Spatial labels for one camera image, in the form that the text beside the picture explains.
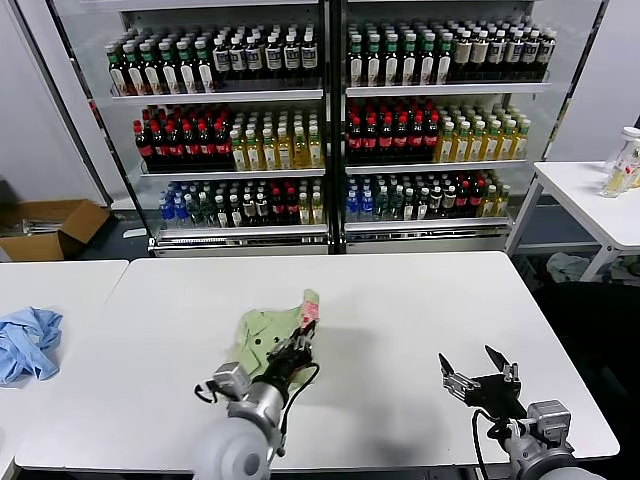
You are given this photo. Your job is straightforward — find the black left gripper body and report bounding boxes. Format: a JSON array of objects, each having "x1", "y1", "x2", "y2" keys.
[{"x1": 267, "y1": 342, "x2": 315, "y2": 384}]

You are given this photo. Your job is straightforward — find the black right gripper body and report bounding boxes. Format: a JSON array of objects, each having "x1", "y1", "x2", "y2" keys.
[{"x1": 467, "y1": 373, "x2": 526, "y2": 419}]

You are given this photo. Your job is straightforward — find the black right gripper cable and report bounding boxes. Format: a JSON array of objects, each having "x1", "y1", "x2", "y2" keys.
[{"x1": 471, "y1": 407, "x2": 514, "y2": 480}]

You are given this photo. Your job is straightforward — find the large red cap cola bottle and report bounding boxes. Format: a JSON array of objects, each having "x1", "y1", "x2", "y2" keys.
[
  {"x1": 363, "y1": 117, "x2": 380, "y2": 164},
  {"x1": 198, "y1": 120, "x2": 216, "y2": 171},
  {"x1": 214, "y1": 120, "x2": 233, "y2": 171},
  {"x1": 410, "y1": 115, "x2": 428, "y2": 163},
  {"x1": 167, "y1": 121, "x2": 184, "y2": 171},
  {"x1": 425, "y1": 114, "x2": 443, "y2": 163},
  {"x1": 134, "y1": 122, "x2": 154, "y2": 172},
  {"x1": 182, "y1": 121, "x2": 200, "y2": 171},
  {"x1": 151, "y1": 122, "x2": 169, "y2": 172},
  {"x1": 378, "y1": 116, "x2": 396, "y2": 164},
  {"x1": 348, "y1": 117, "x2": 365, "y2": 164},
  {"x1": 394, "y1": 116, "x2": 412, "y2": 163}
]

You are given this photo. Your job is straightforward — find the green cap white label bottle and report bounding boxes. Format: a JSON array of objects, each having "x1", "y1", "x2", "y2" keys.
[
  {"x1": 143, "y1": 46, "x2": 163, "y2": 96},
  {"x1": 437, "y1": 35, "x2": 454, "y2": 85},
  {"x1": 108, "y1": 48, "x2": 127, "y2": 97},
  {"x1": 366, "y1": 35, "x2": 384, "y2": 86},
  {"x1": 126, "y1": 47, "x2": 145, "y2": 96},
  {"x1": 384, "y1": 35, "x2": 402, "y2": 86},
  {"x1": 196, "y1": 43, "x2": 216, "y2": 94},
  {"x1": 178, "y1": 44, "x2": 198, "y2": 95},
  {"x1": 349, "y1": 35, "x2": 367, "y2": 86},
  {"x1": 420, "y1": 35, "x2": 438, "y2": 86},
  {"x1": 161, "y1": 45, "x2": 180, "y2": 95},
  {"x1": 402, "y1": 35, "x2": 420, "y2": 86}
]

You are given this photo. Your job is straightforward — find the large yellow tea bottle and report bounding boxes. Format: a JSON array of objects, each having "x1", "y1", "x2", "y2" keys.
[
  {"x1": 485, "y1": 120, "x2": 502, "y2": 162},
  {"x1": 514, "y1": 119, "x2": 532, "y2": 161},
  {"x1": 470, "y1": 121, "x2": 487, "y2": 163},
  {"x1": 293, "y1": 126, "x2": 310, "y2": 170},
  {"x1": 262, "y1": 128, "x2": 279, "y2": 171},
  {"x1": 247, "y1": 129, "x2": 264, "y2": 171},
  {"x1": 308, "y1": 125, "x2": 326, "y2": 170},
  {"x1": 455, "y1": 121, "x2": 472, "y2": 163},
  {"x1": 500, "y1": 120, "x2": 517, "y2": 162},
  {"x1": 230, "y1": 130, "x2": 249, "y2": 172},
  {"x1": 439, "y1": 122, "x2": 457, "y2": 164},
  {"x1": 277, "y1": 127, "x2": 295, "y2": 171}
]

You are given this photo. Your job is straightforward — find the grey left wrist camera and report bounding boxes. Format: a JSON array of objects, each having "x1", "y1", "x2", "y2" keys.
[{"x1": 213, "y1": 362, "x2": 250, "y2": 401}]

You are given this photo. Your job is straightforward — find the white grey cloth pile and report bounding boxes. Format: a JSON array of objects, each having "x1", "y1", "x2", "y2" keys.
[{"x1": 546, "y1": 252, "x2": 596, "y2": 282}]

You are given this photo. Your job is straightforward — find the metal rods bundle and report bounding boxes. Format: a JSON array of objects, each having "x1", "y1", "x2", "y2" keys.
[{"x1": 19, "y1": 219, "x2": 64, "y2": 236}]

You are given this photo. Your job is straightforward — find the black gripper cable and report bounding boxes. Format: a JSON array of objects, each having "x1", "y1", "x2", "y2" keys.
[
  {"x1": 471, "y1": 407, "x2": 514, "y2": 480},
  {"x1": 279, "y1": 362, "x2": 322, "y2": 459}
]

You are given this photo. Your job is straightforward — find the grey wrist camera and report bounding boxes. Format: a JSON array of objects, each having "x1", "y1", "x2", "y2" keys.
[
  {"x1": 527, "y1": 399, "x2": 572, "y2": 446},
  {"x1": 213, "y1": 362, "x2": 250, "y2": 401}
]

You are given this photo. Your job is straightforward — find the dark bottle beige label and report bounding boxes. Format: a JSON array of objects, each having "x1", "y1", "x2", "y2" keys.
[
  {"x1": 455, "y1": 32, "x2": 474, "y2": 83},
  {"x1": 473, "y1": 32, "x2": 491, "y2": 83}
]

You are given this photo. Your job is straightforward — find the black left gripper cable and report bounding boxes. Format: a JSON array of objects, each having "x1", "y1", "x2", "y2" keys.
[{"x1": 279, "y1": 362, "x2": 322, "y2": 459}]

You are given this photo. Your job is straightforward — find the open cardboard box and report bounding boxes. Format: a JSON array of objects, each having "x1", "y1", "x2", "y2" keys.
[{"x1": 0, "y1": 198, "x2": 112, "y2": 262}]

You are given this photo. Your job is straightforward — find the light green shirt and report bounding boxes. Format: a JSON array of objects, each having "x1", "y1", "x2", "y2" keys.
[{"x1": 233, "y1": 287, "x2": 323, "y2": 387}]

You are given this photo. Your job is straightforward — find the clear bottle yellow contents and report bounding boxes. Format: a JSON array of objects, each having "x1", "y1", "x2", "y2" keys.
[{"x1": 602, "y1": 151, "x2": 632, "y2": 199}]

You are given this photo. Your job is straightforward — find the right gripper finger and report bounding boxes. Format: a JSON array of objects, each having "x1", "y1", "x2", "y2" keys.
[
  {"x1": 484, "y1": 344, "x2": 521, "y2": 386},
  {"x1": 438, "y1": 352, "x2": 479, "y2": 399}
]

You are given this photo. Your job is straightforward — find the crumpled light blue cloth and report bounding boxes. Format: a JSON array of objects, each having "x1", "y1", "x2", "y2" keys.
[{"x1": 0, "y1": 305, "x2": 65, "y2": 385}]

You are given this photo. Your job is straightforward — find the pale green cloth pile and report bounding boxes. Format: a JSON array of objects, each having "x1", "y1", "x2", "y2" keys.
[{"x1": 607, "y1": 258, "x2": 640, "y2": 286}]

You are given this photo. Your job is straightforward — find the dark bottle blue label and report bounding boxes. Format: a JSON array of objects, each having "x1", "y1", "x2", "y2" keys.
[
  {"x1": 283, "y1": 35, "x2": 302, "y2": 80},
  {"x1": 506, "y1": 32, "x2": 525, "y2": 81},
  {"x1": 230, "y1": 37, "x2": 249, "y2": 81},
  {"x1": 490, "y1": 32, "x2": 508, "y2": 82},
  {"x1": 247, "y1": 37, "x2": 266, "y2": 81},
  {"x1": 540, "y1": 32, "x2": 559, "y2": 80},
  {"x1": 301, "y1": 34, "x2": 320, "y2": 79},
  {"x1": 213, "y1": 38, "x2": 232, "y2": 82},
  {"x1": 523, "y1": 32, "x2": 542, "y2": 81},
  {"x1": 265, "y1": 36, "x2": 285, "y2": 80}
]

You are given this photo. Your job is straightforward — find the black left wrist cable loop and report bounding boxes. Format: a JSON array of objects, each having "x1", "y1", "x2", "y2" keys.
[{"x1": 193, "y1": 382, "x2": 221, "y2": 405}]

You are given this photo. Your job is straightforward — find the white side table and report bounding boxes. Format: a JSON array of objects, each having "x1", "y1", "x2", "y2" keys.
[{"x1": 504, "y1": 160, "x2": 640, "y2": 280}]

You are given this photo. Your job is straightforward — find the clear bottle white cap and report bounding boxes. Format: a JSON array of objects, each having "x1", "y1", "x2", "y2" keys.
[{"x1": 621, "y1": 126, "x2": 640, "y2": 190}]

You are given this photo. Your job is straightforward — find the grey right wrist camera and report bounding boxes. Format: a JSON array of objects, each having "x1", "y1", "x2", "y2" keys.
[{"x1": 527, "y1": 399, "x2": 572, "y2": 446}]

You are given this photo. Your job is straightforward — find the glass beverage display cabinet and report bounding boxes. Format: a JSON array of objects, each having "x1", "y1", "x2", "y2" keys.
[
  {"x1": 335, "y1": 0, "x2": 612, "y2": 256},
  {"x1": 47, "y1": 0, "x2": 337, "y2": 259}
]

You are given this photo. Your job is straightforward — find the black wall trim strip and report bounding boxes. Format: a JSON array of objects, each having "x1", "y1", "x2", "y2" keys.
[{"x1": 13, "y1": 0, "x2": 114, "y2": 208}]

